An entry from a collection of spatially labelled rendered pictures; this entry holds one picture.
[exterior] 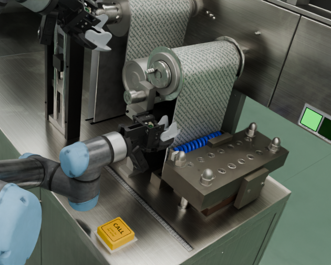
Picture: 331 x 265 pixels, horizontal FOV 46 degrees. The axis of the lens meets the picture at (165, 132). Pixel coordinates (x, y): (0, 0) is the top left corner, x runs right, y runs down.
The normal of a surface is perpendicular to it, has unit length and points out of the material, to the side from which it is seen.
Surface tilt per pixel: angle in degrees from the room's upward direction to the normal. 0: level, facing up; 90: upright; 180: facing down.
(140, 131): 90
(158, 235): 0
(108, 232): 0
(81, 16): 116
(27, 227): 86
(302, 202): 0
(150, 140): 90
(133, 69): 90
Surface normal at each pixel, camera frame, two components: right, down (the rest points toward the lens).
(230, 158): 0.16, -0.83
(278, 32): -0.75, 0.25
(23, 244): 0.98, 0.18
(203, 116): 0.64, 0.50
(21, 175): 0.98, -0.08
